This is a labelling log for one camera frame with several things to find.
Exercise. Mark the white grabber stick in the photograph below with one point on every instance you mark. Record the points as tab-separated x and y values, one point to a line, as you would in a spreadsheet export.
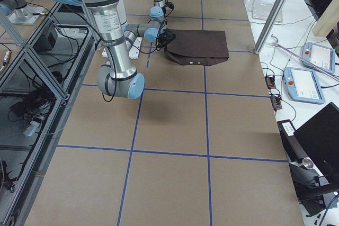
305	63

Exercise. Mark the black computer monitor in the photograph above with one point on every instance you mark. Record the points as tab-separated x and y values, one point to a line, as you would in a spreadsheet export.
319	139

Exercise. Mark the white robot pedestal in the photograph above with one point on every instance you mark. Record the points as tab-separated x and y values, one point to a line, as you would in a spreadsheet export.
120	40

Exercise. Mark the near blue teach pendant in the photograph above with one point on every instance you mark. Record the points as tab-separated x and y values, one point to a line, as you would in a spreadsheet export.
303	86

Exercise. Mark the aluminium frame post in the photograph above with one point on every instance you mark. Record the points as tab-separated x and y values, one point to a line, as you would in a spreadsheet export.
277	6

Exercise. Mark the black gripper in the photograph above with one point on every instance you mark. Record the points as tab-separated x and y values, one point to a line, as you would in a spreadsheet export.
162	41

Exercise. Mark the far blue teach pendant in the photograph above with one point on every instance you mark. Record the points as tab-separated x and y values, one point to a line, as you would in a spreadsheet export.
321	56

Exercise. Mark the clear plastic bag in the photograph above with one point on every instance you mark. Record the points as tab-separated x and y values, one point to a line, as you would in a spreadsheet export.
261	9

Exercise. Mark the black box with label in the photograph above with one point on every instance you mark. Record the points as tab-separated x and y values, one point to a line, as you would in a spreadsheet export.
292	147

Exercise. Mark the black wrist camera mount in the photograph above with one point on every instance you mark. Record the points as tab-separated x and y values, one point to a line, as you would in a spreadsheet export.
169	5
168	36

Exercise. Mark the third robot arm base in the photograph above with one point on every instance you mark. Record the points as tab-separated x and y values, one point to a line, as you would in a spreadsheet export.
18	11

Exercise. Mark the blue teach pendant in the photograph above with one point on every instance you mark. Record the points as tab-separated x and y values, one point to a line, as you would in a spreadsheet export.
321	56
303	86

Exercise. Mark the brown t-shirt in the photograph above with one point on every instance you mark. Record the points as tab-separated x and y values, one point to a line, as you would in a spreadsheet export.
197	47

